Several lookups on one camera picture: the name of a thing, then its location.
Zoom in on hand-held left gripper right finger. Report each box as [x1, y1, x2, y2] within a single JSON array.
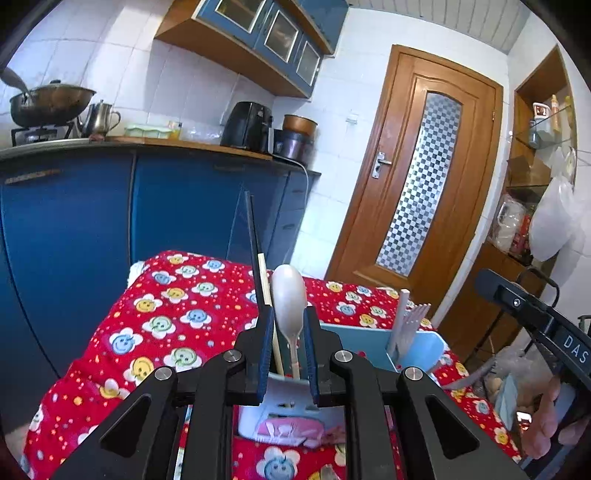
[[302, 305, 529, 480]]

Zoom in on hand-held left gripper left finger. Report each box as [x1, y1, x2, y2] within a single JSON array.
[[51, 305, 276, 480]]

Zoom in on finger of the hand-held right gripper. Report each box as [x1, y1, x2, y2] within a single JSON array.
[[475, 268, 556, 334]]

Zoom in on wooden chopstick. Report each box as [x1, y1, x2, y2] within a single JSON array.
[[257, 252, 285, 376]]

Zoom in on light blue utensil holder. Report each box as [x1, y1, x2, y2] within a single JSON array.
[[237, 320, 450, 448]]

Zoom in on beige plastic spoon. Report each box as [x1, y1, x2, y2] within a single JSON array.
[[270, 263, 308, 382]]

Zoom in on white chopstick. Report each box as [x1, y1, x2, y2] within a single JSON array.
[[386, 289, 411, 359]]

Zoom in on white plastic fork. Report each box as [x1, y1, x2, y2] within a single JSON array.
[[396, 302, 433, 360]]

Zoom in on black chopstick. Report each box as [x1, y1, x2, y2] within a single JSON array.
[[244, 192, 273, 308]]

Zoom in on person's right hand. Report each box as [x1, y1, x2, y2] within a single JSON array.
[[524, 368, 591, 460]]

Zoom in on wooden shelf unit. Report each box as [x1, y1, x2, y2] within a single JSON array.
[[441, 43, 591, 367]]

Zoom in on packaged food bags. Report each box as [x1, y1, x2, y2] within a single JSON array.
[[488, 193, 533, 256]]

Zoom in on white plastic bag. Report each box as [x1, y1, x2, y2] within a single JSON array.
[[527, 174, 579, 262]]

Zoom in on red floral tablecloth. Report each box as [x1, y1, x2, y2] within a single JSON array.
[[21, 249, 523, 480]]

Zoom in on cardboard box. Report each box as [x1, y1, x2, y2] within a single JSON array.
[[507, 154, 551, 188]]

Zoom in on wooden door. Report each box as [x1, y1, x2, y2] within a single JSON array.
[[325, 43, 504, 325]]

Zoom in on bottles on glass shelf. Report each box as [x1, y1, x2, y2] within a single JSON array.
[[527, 93, 574, 149]]

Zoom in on dark rice cooker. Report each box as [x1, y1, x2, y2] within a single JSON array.
[[273, 128, 315, 161]]

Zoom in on blue lower cabinets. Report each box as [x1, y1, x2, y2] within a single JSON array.
[[0, 142, 322, 432]]

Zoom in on blue cabinets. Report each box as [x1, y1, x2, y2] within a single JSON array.
[[0, 142, 322, 432], [295, 0, 350, 52]]

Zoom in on wooden counter board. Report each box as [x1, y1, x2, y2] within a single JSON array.
[[105, 136, 274, 162]]

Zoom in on black air fryer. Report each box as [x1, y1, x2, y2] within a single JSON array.
[[220, 101, 274, 154]]

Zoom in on clear plastic bag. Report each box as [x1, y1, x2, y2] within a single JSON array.
[[180, 124, 225, 142]]

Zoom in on brown pot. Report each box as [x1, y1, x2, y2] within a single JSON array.
[[282, 114, 319, 137]]

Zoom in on green tray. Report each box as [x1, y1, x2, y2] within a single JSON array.
[[123, 123, 174, 140]]

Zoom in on steel kettle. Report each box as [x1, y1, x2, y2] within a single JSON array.
[[78, 100, 122, 138]]

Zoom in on gas stove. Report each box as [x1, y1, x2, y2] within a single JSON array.
[[10, 120, 80, 147]]

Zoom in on steel wok with lid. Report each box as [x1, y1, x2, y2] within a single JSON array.
[[0, 67, 97, 128]]

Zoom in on blue upper cabinets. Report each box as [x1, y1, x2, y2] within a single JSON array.
[[295, 0, 350, 52]]

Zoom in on white power cable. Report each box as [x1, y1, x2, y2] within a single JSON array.
[[272, 154, 311, 205]]

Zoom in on silver door handle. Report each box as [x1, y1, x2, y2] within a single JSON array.
[[371, 151, 393, 179]]

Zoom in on glass-door wall cabinet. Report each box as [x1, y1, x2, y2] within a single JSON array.
[[154, 0, 336, 99]]

